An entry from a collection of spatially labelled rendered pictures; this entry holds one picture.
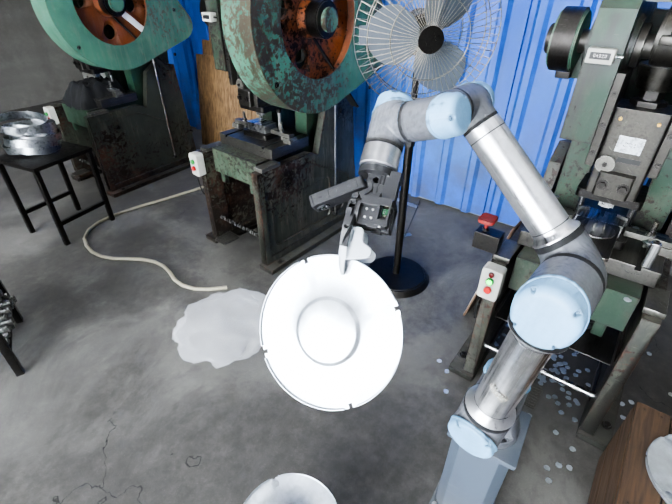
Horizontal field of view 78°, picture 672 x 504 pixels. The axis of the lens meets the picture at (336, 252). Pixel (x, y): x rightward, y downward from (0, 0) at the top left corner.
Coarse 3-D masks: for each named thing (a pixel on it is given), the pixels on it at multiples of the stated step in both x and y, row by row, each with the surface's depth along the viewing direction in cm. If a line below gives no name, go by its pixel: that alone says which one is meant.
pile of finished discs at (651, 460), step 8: (656, 440) 124; (664, 440) 125; (648, 448) 121; (656, 448) 122; (664, 448) 122; (648, 456) 120; (656, 456) 120; (664, 456) 120; (648, 464) 117; (656, 464) 118; (664, 464) 118; (648, 472) 116; (656, 472) 116; (664, 472) 116; (656, 480) 114; (664, 480) 114; (656, 488) 113; (664, 488) 112; (664, 496) 111
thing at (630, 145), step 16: (624, 112) 126; (640, 112) 124; (656, 112) 122; (608, 128) 131; (624, 128) 128; (640, 128) 126; (656, 128) 123; (608, 144) 132; (624, 144) 130; (640, 144) 127; (656, 144) 125; (608, 160) 133; (624, 160) 132; (640, 160) 129; (592, 176) 139; (608, 176) 134; (624, 176) 132; (640, 176) 131; (592, 192) 139; (608, 192) 136; (624, 192) 132
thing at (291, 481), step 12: (288, 480) 124; (300, 480) 124; (312, 480) 124; (252, 492) 120; (264, 492) 121; (276, 492) 121; (288, 492) 121; (300, 492) 121; (312, 492) 121; (324, 492) 121
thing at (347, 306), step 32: (320, 256) 80; (288, 288) 82; (320, 288) 80; (352, 288) 77; (384, 288) 75; (288, 320) 82; (320, 320) 78; (352, 320) 76; (384, 320) 75; (288, 352) 81; (320, 352) 78; (352, 352) 76; (384, 352) 74; (288, 384) 81; (320, 384) 78; (352, 384) 76; (384, 384) 74
